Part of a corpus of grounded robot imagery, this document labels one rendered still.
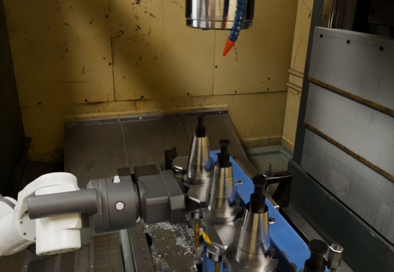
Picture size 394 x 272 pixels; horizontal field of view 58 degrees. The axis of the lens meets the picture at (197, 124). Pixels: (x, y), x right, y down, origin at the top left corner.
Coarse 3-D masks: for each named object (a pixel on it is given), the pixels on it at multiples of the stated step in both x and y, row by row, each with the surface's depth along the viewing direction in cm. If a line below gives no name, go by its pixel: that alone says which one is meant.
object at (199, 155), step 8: (192, 136) 60; (192, 144) 60; (200, 144) 59; (208, 144) 60; (192, 152) 60; (200, 152) 59; (208, 152) 60; (192, 160) 60; (200, 160) 60; (208, 160) 60; (192, 168) 60; (200, 168) 60; (208, 168) 61
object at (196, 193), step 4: (204, 184) 60; (208, 184) 60; (192, 188) 58; (196, 188) 58; (200, 188) 58; (204, 188) 58; (208, 188) 58; (188, 192) 57; (192, 192) 57; (196, 192) 57; (200, 192) 57; (204, 192) 57; (188, 196) 57; (192, 196) 56; (196, 196) 56; (200, 196) 56; (196, 200) 55; (200, 200) 55
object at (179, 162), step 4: (188, 156) 70; (176, 160) 68; (180, 160) 68; (184, 160) 68; (172, 164) 67; (176, 164) 66; (180, 164) 66; (184, 164) 66; (212, 164) 67; (176, 168) 66; (180, 168) 65
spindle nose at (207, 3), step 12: (192, 0) 77; (204, 0) 75; (216, 0) 74; (228, 0) 74; (252, 0) 77; (192, 12) 77; (204, 12) 75; (216, 12) 75; (228, 12) 75; (252, 12) 79; (192, 24) 79; (204, 24) 76; (216, 24) 76; (228, 24) 76; (252, 24) 81
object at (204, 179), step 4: (184, 168) 63; (212, 168) 64; (184, 172) 63; (184, 176) 61; (188, 176) 60; (192, 176) 60; (196, 176) 60; (200, 176) 60; (204, 176) 60; (208, 176) 60; (184, 180) 63; (188, 180) 60; (192, 180) 60; (196, 180) 60; (200, 180) 60; (204, 180) 60; (208, 180) 60; (184, 184) 61; (188, 184) 61; (192, 184) 61; (196, 184) 60; (200, 184) 60; (188, 188) 61
